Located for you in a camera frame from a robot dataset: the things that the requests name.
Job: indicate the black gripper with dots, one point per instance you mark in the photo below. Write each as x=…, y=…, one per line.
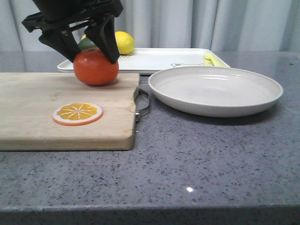
x=57, y=14

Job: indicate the beige round plate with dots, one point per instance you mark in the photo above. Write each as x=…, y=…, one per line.
x=215, y=91

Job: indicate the orange mandarin fruit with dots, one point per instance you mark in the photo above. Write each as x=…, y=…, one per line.
x=92, y=67

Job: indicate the white rectangular tray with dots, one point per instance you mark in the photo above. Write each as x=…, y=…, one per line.
x=146, y=61

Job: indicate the yellow plastic knife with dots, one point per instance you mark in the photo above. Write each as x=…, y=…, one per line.
x=207, y=61

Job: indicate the wooden cutting board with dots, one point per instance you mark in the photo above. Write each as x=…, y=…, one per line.
x=28, y=100

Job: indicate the yellow plastic fork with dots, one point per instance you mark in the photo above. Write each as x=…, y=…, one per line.
x=212, y=60

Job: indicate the green lime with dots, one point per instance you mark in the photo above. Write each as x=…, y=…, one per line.
x=86, y=43

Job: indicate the orange slice toy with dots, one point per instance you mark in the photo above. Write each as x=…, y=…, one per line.
x=77, y=114

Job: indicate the grey curtain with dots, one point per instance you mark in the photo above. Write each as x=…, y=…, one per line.
x=218, y=25

